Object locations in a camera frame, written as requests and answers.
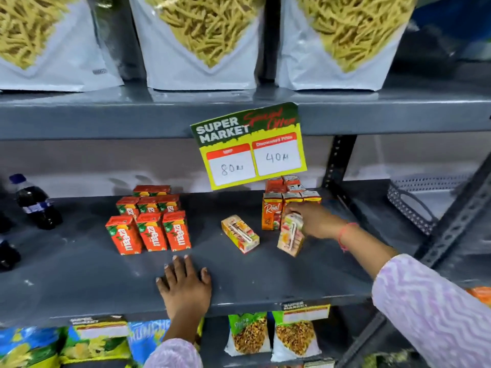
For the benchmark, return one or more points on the person's left hand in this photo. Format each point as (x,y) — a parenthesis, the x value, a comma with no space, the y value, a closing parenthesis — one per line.
(184,293)

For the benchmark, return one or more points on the person's right hand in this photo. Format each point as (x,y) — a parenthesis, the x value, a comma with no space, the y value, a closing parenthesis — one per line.
(320,222)

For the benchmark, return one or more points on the person's right fingers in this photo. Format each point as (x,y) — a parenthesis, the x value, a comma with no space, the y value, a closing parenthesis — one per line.
(296,209)

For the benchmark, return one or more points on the person's left middle finger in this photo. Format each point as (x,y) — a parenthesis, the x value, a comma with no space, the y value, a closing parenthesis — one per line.
(177,265)

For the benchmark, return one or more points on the person's left thumb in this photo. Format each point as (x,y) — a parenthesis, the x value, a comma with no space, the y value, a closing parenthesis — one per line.
(206,278)

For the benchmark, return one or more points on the person's left little finger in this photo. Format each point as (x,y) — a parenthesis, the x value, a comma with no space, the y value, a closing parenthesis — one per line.
(160,285)

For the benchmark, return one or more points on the mixed fruit juice carton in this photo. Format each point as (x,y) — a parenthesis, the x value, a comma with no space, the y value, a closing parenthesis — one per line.
(239,233)
(290,237)

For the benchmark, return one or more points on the person's right forearm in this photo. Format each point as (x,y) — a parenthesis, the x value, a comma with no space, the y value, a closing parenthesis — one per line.
(414,302)

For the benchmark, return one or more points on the person's left forearm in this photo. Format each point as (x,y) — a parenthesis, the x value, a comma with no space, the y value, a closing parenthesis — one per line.
(178,346)

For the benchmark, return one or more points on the orange fruit juice carton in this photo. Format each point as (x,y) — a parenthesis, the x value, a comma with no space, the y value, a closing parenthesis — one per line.
(311,196)
(271,212)
(291,197)
(294,183)
(274,185)

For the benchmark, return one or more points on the group of orange mango cartons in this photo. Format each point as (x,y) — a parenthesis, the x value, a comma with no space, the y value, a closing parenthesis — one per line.
(151,233)

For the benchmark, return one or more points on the white pouch of snack mix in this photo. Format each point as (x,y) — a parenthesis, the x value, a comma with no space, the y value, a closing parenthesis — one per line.
(295,339)
(249,335)

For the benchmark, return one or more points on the green yellow offer sign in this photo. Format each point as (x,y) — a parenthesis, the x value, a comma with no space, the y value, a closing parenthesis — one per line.
(249,149)

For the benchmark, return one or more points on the green yellow snack bag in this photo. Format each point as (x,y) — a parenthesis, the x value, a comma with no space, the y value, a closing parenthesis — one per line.
(96,348)

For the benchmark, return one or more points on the shelf edge price label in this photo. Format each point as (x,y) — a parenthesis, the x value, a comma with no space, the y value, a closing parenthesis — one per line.
(307,312)

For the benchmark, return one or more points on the grey perforated plastic basket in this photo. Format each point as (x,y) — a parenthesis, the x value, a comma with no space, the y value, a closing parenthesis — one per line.
(410,206)

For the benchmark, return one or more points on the blue yellow snack bag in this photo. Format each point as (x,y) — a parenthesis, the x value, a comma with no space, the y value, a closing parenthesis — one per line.
(27,348)

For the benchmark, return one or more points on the cola bottle with blue cap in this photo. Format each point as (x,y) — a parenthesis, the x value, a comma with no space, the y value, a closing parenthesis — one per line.
(36,205)

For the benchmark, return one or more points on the dark cola bottle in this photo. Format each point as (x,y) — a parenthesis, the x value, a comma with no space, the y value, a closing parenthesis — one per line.
(8,254)

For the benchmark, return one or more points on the white pouch of yellow sticks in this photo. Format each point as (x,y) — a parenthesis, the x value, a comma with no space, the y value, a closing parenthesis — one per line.
(345,42)
(50,45)
(199,45)

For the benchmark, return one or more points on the grey metal shelf rack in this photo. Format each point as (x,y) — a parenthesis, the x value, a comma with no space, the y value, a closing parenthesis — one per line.
(76,114)

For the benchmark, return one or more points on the orange packet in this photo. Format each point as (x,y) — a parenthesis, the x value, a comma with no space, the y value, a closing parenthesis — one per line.
(479,295)

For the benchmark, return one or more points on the blue packet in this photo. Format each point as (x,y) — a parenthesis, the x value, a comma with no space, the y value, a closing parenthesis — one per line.
(452,22)

